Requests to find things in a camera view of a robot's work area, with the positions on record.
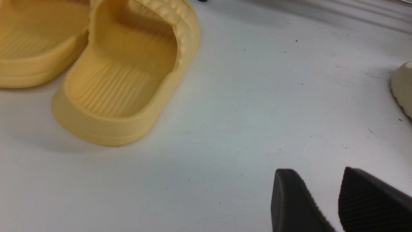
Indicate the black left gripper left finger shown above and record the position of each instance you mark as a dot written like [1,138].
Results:
[293,208]

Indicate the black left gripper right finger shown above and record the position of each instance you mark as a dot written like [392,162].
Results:
[368,204]

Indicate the left green foam slipper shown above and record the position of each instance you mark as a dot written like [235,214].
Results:
[401,86]

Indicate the right yellow ribbed slipper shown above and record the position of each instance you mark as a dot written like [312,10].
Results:
[137,53]

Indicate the left yellow ribbed slipper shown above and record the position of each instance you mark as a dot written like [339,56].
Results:
[39,39]

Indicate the yellow ribbed slipper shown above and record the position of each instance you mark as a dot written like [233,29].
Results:
[39,39]
[137,53]

